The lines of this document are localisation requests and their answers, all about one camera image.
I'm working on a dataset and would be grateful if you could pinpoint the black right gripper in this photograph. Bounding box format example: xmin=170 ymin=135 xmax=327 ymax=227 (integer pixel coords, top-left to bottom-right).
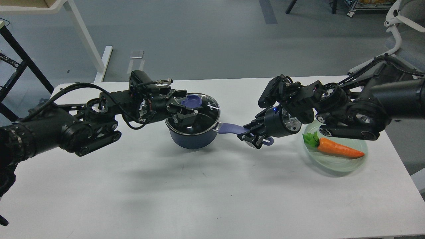
xmin=238 ymin=106 xmax=302 ymax=149

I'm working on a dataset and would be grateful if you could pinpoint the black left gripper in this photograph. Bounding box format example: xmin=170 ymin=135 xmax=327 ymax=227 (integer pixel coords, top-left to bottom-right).
xmin=138 ymin=87 xmax=203 ymax=127

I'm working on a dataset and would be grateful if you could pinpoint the glass pot lid blue knob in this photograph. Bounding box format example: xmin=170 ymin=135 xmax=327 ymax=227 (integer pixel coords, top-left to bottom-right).
xmin=165 ymin=93 xmax=221 ymax=136

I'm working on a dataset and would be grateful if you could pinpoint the dark blue saucepan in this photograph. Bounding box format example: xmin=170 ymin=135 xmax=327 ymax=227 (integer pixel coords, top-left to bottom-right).
xmin=165 ymin=93 xmax=275 ymax=149

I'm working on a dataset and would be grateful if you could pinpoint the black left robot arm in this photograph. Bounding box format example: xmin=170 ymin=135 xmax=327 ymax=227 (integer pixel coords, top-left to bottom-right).
xmin=1 ymin=82 xmax=202 ymax=196

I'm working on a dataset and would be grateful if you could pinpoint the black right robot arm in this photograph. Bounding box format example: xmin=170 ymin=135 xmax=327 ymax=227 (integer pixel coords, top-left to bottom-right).
xmin=238 ymin=53 xmax=424 ymax=149

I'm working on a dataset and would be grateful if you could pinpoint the orange toy carrot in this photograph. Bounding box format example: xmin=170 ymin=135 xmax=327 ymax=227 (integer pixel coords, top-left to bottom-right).
xmin=302 ymin=132 xmax=365 ymax=159

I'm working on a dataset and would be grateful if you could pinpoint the pale green glass plate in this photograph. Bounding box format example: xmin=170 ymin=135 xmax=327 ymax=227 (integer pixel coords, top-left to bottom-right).
xmin=304 ymin=120 xmax=368 ymax=173

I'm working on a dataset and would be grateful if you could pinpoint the wheeled cart base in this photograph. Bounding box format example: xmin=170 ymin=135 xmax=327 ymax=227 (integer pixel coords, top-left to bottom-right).
xmin=285 ymin=0 xmax=396 ymax=18

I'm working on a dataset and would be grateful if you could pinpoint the black metal rack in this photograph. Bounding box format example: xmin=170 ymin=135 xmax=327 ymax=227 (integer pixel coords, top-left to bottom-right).
xmin=0 ymin=20 xmax=54 ymax=121

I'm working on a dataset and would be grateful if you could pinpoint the white office chair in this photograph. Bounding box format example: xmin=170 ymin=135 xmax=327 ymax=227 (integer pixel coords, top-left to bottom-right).
xmin=347 ymin=0 xmax=425 ymax=75

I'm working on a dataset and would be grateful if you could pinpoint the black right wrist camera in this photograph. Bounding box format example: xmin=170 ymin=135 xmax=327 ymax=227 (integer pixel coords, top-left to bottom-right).
xmin=258 ymin=75 xmax=300 ymax=109

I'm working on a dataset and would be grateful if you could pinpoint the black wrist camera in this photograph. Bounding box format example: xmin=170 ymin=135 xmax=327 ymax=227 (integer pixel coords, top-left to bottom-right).
xmin=258 ymin=75 xmax=300 ymax=109
xmin=129 ymin=70 xmax=173 ymax=99

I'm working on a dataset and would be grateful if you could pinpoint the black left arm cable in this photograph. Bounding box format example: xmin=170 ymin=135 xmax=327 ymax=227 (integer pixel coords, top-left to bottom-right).
xmin=28 ymin=82 xmax=146 ymax=130

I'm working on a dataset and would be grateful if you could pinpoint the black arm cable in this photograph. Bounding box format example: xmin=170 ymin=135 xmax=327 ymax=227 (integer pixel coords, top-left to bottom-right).
xmin=28 ymin=82 xmax=146 ymax=130
xmin=339 ymin=55 xmax=425 ymax=88

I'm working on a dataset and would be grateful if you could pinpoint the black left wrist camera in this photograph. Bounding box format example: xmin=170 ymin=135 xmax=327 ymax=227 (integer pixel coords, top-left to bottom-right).
xmin=129 ymin=70 xmax=173 ymax=99

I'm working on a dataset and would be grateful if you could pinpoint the white table frame leg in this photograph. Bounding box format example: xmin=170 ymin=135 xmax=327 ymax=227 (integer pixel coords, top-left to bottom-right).
xmin=0 ymin=0 xmax=113 ymax=83

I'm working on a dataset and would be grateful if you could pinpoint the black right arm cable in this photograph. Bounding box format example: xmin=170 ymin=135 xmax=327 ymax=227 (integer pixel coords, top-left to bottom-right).
xmin=339 ymin=55 xmax=425 ymax=88

